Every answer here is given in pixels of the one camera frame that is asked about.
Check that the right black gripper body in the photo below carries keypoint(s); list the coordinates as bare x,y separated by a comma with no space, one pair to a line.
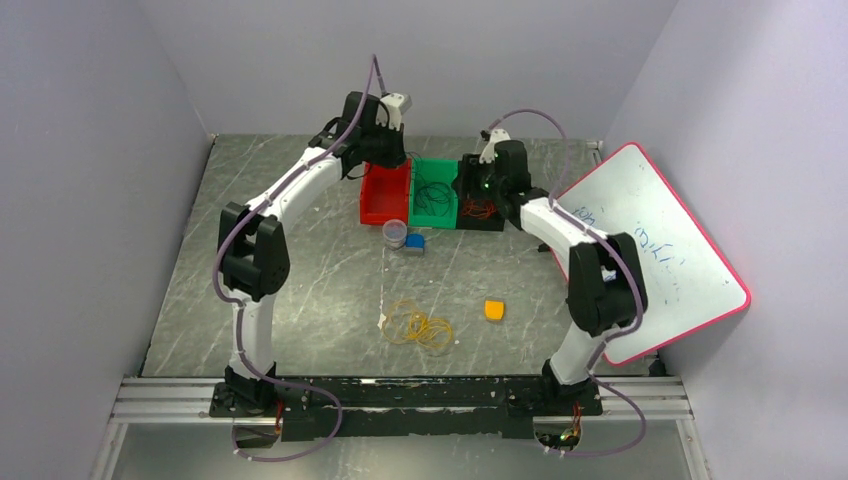
483,182

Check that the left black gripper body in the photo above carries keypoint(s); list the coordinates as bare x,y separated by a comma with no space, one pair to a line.
385,145

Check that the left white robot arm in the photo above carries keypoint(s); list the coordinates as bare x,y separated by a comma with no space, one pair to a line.
252,261

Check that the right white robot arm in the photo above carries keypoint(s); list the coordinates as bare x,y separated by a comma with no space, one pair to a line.
606,295

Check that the black plastic bin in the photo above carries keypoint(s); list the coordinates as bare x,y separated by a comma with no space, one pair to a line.
477,214

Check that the red plastic bin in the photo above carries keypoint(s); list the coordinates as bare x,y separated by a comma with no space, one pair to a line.
384,194

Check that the green plastic bin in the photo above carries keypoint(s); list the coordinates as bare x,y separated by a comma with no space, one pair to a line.
432,200

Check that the clear plastic cup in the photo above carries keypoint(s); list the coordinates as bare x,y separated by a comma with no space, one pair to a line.
395,233

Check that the blue block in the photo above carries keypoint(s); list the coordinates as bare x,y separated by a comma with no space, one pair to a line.
415,244

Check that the orange yellow block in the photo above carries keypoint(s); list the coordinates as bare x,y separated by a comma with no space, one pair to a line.
494,310

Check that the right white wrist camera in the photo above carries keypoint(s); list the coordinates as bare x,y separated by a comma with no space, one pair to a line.
491,138

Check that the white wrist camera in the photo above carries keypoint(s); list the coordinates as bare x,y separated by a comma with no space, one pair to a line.
395,105
491,138

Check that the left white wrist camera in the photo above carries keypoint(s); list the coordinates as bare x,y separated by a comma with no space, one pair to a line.
395,105

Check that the white board with pink frame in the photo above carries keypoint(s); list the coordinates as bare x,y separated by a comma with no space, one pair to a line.
689,282

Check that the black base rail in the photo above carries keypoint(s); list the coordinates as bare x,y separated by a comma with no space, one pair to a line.
308,408

